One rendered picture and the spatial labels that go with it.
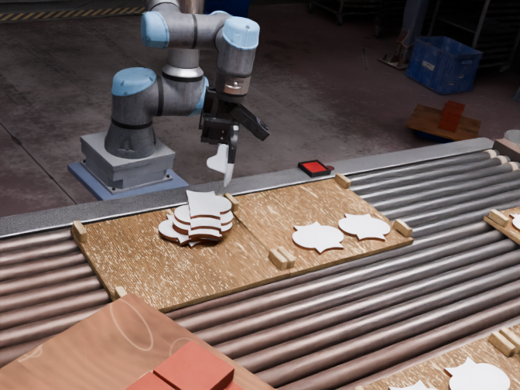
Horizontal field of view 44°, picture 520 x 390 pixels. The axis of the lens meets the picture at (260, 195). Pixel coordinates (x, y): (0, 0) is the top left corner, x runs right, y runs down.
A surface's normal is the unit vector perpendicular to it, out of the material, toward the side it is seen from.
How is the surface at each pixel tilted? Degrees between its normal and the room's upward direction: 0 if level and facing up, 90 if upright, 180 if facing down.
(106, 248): 0
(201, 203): 0
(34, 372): 0
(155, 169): 90
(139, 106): 92
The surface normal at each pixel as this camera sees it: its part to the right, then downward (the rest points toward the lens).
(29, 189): 0.14, -0.86
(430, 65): -0.83, 0.17
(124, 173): 0.62, 0.47
